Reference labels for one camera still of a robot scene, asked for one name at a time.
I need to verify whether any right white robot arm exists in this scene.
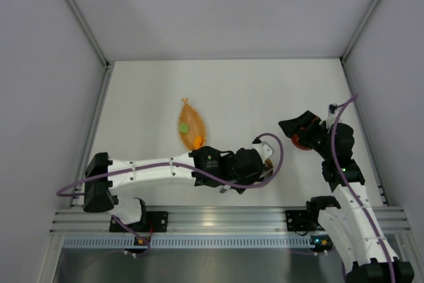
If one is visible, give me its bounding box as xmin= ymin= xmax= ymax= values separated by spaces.
xmin=279 ymin=111 xmax=415 ymax=282

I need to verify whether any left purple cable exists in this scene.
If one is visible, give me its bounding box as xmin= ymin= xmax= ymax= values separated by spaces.
xmin=56 ymin=133 xmax=284 ymax=257

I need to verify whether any aluminium front rail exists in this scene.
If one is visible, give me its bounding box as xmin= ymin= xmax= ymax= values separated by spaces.
xmin=49 ymin=205 xmax=411 ymax=235

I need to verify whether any orange food chunk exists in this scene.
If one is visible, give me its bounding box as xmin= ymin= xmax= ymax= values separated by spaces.
xmin=193 ymin=135 xmax=203 ymax=150

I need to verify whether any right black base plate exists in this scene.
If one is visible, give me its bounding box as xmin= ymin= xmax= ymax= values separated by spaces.
xmin=285 ymin=209 xmax=318 ymax=235

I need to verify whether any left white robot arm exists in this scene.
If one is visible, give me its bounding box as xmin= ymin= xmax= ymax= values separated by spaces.
xmin=83 ymin=142 xmax=274 ymax=225

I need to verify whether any purple cable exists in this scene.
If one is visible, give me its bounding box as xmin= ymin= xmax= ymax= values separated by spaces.
xmin=331 ymin=93 xmax=397 ymax=283
xmin=56 ymin=133 xmax=284 ymax=257

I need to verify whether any green round food piece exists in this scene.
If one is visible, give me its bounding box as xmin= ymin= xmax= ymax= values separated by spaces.
xmin=178 ymin=123 xmax=189 ymax=134

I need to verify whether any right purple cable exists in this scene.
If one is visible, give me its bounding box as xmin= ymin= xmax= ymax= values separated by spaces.
xmin=331 ymin=93 xmax=397 ymax=283

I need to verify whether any slotted grey cable duct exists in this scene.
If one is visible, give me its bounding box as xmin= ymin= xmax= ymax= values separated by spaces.
xmin=62 ymin=234 xmax=330 ymax=250

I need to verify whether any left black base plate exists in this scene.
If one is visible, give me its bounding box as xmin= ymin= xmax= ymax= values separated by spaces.
xmin=127 ymin=211 xmax=168 ymax=233

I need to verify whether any orange leaf-shaped plate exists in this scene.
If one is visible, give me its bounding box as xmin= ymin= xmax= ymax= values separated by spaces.
xmin=178 ymin=97 xmax=207 ymax=150

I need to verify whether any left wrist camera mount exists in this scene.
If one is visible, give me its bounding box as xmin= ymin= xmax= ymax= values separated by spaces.
xmin=252 ymin=138 xmax=274 ymax=162

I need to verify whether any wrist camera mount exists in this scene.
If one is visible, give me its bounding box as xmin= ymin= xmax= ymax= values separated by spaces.
xmin=252 ymin=138 xmax=274 ymax=162
xmin=325 ymin=104 xmax=343 ymax=129

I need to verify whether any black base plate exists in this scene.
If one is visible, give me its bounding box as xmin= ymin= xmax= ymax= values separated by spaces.
xmin=127 ymin=211 xmax=168 ymax=233
xmin=285 ymin=209 xmax=318 ymax=235

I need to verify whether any round steel lunch box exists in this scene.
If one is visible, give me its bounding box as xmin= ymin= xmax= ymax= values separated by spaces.
xmin=258 ymin=159 xmax=274 ymax=182

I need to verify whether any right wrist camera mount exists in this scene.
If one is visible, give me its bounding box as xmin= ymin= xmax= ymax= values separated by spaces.
xmin=325 ymin=104 xmax=343 ymax=129

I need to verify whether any red round lid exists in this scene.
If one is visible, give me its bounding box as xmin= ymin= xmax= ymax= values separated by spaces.
xmin=291 ymin=134 xmax=313 ymax=151

